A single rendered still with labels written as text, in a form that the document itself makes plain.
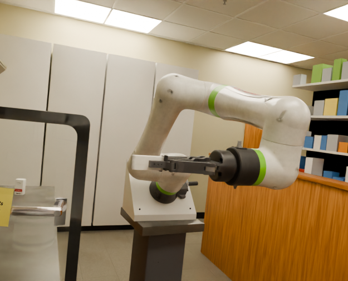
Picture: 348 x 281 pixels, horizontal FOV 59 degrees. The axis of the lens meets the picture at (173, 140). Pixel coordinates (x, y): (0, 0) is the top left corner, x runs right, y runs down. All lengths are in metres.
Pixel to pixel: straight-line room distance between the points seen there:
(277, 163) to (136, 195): 0.87
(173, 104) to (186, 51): 3.69
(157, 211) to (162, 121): 0.52
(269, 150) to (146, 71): 3.32
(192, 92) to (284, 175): 0.46
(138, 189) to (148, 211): 0.12
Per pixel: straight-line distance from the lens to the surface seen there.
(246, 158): 0.73
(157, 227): 1.42
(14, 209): 0.65
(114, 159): 3.91
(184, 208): 1.56
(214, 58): 4.94
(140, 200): 1.49
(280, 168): 0.78
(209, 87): 1.12
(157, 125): 1.16
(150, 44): 4.56
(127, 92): 3.91
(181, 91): 1.07
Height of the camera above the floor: 1.38
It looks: 2 degrees down
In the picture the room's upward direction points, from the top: 6 degrees clockwise
